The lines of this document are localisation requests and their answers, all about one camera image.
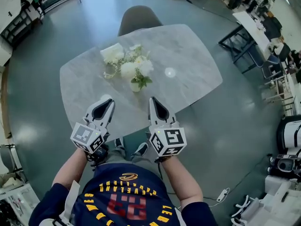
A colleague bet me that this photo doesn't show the person's navy printed shirt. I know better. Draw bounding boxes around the person's navy printed shirt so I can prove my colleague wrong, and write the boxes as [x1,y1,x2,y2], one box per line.
[28,162,218,226]

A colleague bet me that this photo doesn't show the black shelf unit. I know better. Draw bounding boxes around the black shelf unit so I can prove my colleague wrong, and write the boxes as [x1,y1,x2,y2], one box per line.
[0,8,34,48]

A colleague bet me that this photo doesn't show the black hanging controller box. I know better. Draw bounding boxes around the black hanging controller box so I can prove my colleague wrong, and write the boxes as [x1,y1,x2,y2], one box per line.
[84,144,110,167]

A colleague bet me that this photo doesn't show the white shoulder strap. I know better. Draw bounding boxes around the white shoulder strap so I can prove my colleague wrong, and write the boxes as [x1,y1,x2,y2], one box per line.
[53,180,81,226]

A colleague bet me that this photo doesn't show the thin black floor cable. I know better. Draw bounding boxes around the thin black floor cable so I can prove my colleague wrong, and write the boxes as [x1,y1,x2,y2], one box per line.
[186,0,236,24]

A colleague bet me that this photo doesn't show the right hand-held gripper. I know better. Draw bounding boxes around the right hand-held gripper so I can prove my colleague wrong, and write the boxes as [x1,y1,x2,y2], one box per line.
[148,97,187,158]

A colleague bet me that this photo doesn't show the black office chair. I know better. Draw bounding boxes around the black office chair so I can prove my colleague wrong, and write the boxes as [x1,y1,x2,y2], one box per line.
[261,16,283,41]

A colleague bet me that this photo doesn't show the bunch of white flowers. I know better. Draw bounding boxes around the bunch of white flowers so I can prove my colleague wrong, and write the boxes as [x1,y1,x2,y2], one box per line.
[103,43,155,90]

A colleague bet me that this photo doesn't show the white power strip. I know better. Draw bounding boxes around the white power strip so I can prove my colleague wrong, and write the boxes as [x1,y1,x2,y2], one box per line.
[216,187,231,202]

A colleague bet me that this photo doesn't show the person's right forearm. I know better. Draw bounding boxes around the person's right forearm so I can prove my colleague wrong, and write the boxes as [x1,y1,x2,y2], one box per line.
[159,156,204,208]

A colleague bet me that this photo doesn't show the white table with black frame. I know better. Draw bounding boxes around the white table with black frame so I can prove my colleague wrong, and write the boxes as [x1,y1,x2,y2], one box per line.
[218,10,271,64]

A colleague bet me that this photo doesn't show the white office chair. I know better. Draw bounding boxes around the white office chair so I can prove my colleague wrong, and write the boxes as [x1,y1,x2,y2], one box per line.
[231,195,260,226]

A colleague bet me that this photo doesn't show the grey dining chair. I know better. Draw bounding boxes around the grey dining chair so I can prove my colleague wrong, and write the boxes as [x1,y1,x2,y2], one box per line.
[117,5,164,37]

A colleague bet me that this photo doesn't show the white tissue box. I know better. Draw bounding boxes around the white tissue box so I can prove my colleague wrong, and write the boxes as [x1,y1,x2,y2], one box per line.
[100,43,125,65]

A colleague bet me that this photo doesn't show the grey chair with black frame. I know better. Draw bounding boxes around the grey chair with black frame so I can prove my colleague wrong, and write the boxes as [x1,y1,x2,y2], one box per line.
[0,144,17,174]

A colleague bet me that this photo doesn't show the blue chair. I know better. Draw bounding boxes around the blue chair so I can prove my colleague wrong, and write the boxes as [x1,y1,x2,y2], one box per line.
[248,43,282,80]

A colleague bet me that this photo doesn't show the white and black robot base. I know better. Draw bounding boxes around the white and black robot base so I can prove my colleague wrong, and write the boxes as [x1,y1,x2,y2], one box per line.
[276,120,301,155]

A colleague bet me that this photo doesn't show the person's grey trousers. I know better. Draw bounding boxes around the person's grey trousers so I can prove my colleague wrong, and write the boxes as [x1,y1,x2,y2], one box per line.
[103,145,163,181]

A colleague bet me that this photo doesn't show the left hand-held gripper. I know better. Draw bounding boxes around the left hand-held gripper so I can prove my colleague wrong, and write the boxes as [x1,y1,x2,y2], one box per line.
[70,98,116,154]

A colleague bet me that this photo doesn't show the grey marble table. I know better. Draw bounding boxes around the grey marble table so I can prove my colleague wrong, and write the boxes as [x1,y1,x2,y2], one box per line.
[59,24,223,143]

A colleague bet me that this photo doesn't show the white cluttered desk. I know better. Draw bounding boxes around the white cluttered desk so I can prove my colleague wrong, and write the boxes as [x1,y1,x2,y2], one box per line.
[0,184,41,226]

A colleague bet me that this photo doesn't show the person's left forearm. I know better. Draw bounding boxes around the person's left forearm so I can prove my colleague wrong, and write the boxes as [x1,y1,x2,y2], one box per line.
[52,147,94,191]

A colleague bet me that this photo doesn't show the person's right shoe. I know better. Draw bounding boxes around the person's right shoe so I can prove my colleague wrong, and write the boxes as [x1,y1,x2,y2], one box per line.
[134,142,150,156]

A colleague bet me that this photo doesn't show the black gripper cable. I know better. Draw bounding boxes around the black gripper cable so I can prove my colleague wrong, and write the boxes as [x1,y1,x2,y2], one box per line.
[158,162,166,181]

